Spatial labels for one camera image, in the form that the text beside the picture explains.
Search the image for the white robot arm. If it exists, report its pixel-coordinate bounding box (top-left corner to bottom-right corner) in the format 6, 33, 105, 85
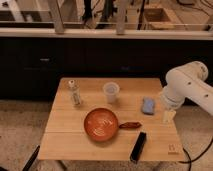
159, 61, 213, 124

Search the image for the blue sponge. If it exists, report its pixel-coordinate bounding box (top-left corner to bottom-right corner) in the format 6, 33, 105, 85
142, 97, 155, 115

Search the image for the black rectangular bar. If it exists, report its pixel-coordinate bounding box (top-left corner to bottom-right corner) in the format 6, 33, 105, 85
130, 132, 146, 163

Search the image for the translucent plastic cup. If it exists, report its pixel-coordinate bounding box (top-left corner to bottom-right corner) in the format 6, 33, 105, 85
103, 82, 120, 103

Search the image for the orange bowl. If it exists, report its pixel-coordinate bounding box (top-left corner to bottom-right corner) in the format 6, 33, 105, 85
84, 108, 118, 142

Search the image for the wooden table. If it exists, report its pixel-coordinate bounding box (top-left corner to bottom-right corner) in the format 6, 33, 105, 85
38, 78, 184, 161

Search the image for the cardboard box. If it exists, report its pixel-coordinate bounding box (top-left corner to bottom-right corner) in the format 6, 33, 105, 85
143, 7, 183, 30

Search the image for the black cable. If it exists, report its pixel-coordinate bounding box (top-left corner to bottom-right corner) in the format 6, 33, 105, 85
179, 137, 213, 171

